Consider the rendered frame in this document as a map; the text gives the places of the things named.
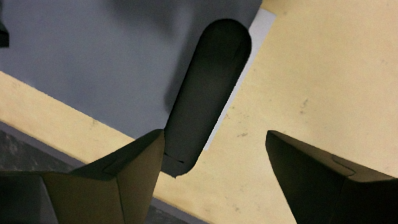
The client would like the grey box with black handles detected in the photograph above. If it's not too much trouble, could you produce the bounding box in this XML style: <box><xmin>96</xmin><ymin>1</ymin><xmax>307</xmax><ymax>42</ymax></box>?
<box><xmin>0</xmin><ymin>0</ymin><xmax>277</xmax><ymax>178</ymax></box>

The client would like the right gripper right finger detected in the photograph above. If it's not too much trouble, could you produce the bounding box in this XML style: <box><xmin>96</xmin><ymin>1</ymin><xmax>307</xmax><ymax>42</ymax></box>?
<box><xmin>265</xmin><ymin>130</ymin><xmax>398</xmax><ymax>224</ymax></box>

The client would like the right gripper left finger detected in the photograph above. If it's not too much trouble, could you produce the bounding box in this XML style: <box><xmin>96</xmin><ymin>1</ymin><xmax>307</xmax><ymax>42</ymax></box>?
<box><xmin>0</xmin><ymin>129</ymin><xmax>165</xmax><ymax>224</ymax></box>

